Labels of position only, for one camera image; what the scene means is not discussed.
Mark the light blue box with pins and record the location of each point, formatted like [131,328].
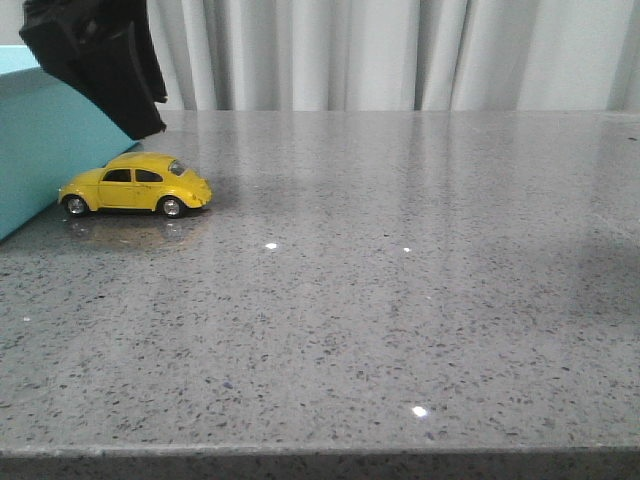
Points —
[49,134]

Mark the yellow toy beetle car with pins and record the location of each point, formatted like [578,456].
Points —
[146,181]

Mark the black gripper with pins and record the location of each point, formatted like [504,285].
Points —
[104,50]

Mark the grey curtain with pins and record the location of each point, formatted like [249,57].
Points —
[391,55]

